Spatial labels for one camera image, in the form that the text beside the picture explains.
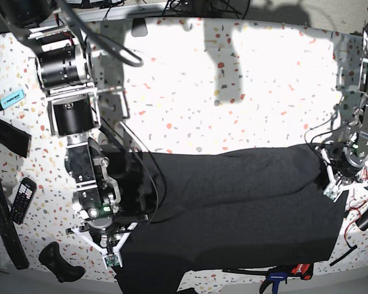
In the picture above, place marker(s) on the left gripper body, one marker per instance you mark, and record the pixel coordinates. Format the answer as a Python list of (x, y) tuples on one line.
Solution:
[(344, 168)]

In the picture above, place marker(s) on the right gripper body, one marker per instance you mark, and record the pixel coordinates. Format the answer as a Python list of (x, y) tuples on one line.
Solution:
[(107, 235)]

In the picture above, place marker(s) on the dark grey T-shirt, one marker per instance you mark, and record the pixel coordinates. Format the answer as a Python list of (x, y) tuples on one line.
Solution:
[(251, 208)]

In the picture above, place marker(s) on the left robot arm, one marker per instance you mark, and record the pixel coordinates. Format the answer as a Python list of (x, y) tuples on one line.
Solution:
[(354, 132)]

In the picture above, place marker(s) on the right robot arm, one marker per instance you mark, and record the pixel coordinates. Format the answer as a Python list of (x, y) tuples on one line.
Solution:
[(62, 42)]

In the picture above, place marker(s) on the black game controller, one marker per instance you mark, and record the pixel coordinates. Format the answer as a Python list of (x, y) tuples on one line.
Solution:
[(51, 258)]

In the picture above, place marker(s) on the black remote control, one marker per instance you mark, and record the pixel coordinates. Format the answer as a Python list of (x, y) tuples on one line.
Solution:
[(21, 203)]

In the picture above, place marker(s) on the long black tube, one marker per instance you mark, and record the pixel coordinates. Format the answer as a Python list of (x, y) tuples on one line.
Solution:
[(9, 235)]

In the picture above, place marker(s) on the small black stick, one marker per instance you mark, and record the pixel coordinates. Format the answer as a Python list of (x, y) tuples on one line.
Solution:
[(351, 249)]

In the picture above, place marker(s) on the light blue highlighter marker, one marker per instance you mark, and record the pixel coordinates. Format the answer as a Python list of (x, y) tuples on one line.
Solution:
[(12, 99)]

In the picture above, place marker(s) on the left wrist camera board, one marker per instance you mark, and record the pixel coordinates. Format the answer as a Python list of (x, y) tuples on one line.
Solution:
[(332, 191)]

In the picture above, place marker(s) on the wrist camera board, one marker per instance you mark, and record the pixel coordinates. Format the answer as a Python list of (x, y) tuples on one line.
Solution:
[(112, 260), (332, 191)]

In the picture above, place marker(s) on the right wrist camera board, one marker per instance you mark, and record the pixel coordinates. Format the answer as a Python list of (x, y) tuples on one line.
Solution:
[(112, 260)]

